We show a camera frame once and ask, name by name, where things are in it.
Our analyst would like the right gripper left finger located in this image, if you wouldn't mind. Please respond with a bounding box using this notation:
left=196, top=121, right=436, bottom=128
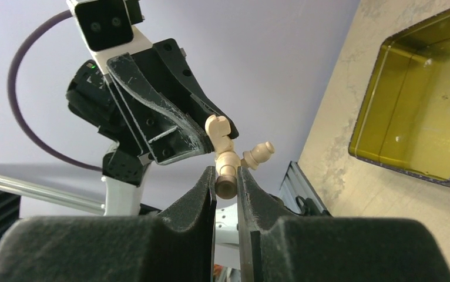
left=0, top=166, right=216, bottom=281

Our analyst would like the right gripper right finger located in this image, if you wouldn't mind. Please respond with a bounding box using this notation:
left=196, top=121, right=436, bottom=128
left=237, top=168, right=450, bottom=281

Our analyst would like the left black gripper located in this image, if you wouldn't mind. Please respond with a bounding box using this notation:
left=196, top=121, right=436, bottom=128
left=106, top=38, right=226, bottom=166

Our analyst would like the light knight chess piece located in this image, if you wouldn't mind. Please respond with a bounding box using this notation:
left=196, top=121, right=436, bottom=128
left=204, top=115, right=241, bottom=200

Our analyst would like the light pawn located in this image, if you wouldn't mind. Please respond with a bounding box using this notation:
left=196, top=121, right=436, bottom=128
left=241, top=142, right=275, bottom=170

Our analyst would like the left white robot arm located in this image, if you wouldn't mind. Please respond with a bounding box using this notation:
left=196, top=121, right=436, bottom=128
left=66, top=38, right=223, bottom=216

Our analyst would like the right gold tin tray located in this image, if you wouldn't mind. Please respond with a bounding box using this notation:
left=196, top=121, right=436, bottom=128
left=348, top=8, right=450, bottom=187

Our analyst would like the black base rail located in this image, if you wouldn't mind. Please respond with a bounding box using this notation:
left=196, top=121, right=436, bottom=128
left=278, top=161, right=331, bottom=216

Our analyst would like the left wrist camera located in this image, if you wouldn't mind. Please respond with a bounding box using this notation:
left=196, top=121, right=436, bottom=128
left=66, top=0, right=153, bottom=75

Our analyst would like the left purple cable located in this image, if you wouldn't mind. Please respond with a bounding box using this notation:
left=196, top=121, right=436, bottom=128
left=6, top=9, right=105, bottom=173

